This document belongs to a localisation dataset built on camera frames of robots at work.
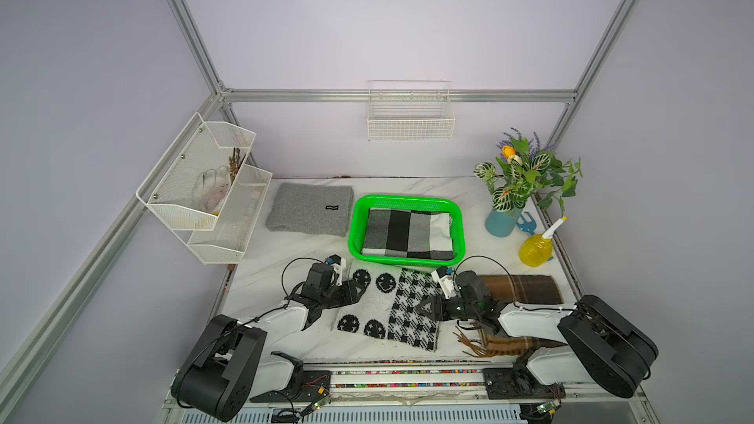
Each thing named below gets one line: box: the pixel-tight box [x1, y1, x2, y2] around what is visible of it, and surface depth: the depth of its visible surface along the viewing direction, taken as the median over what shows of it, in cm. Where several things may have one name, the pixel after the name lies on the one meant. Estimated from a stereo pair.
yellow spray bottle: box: [518, 215, 568, 267], surface depth 96 cm
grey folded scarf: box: [265, 182, 355, 237], surface depth 109 cm
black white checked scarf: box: [362, 208, 455, 261], surface depth 103 cm
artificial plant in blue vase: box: [473, 128, 584, 238], surface depth 81 cm
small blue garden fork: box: [516, 211, 538, 236], surface depth 106 cm
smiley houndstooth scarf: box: [330, 260, 442, 352], surface depth 84 cm
